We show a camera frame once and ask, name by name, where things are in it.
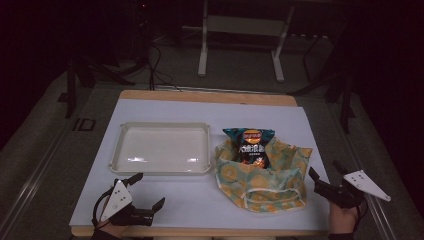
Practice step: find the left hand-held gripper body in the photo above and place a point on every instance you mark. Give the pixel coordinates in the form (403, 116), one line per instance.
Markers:
(117, 200)

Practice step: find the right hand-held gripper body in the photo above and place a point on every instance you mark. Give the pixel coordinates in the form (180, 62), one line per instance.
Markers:
(350, 193)

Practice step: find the white plastic tray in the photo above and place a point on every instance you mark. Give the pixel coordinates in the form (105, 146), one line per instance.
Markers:
(160, 150)

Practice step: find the yellow green patterned cloth bag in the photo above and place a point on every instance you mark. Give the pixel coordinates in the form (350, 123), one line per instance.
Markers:
(263, 188)

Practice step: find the dark blue chip bag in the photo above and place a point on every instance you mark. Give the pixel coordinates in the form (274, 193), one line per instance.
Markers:
(253, 148)

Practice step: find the person's right hand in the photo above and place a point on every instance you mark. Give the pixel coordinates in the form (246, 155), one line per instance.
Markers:
(343, 218)

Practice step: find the person's left hand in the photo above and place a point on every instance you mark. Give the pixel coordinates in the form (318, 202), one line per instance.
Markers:
(111, 230)

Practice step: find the white table mat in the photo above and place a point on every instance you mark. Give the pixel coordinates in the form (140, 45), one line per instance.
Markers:
(190, 200)

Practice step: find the black floor stand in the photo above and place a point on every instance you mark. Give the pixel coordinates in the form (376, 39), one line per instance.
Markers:
(70, 86)
(345, 100)

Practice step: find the black floor plate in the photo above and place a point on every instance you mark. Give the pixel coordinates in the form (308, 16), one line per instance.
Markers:
(84, 124)

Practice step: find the wooden table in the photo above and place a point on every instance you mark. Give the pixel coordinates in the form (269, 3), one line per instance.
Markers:
(206, 97)

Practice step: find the white metal stand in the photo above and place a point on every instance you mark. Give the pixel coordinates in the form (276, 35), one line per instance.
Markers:
(245, 26)

